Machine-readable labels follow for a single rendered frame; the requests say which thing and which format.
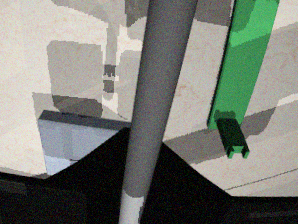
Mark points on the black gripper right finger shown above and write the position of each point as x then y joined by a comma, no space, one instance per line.
180,195

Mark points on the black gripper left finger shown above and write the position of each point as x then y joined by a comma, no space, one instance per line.
88,192

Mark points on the green u-shaped bracket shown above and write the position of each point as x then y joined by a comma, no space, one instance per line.
250,28

